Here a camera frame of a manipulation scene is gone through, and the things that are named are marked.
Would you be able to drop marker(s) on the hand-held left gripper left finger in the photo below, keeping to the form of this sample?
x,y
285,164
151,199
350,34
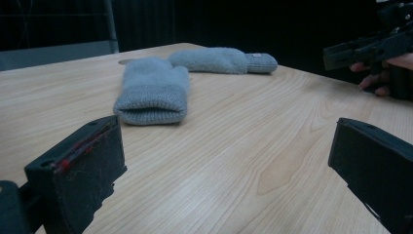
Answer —
x,y
81,169

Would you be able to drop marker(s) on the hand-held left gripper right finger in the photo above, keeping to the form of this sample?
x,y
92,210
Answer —
x,y
376,165

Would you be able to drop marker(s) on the grey knitted mitten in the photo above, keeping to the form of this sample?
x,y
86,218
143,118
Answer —
x,y
220,60
152,94

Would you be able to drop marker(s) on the grey metal stand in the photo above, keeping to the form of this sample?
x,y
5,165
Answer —
x,y
112,26

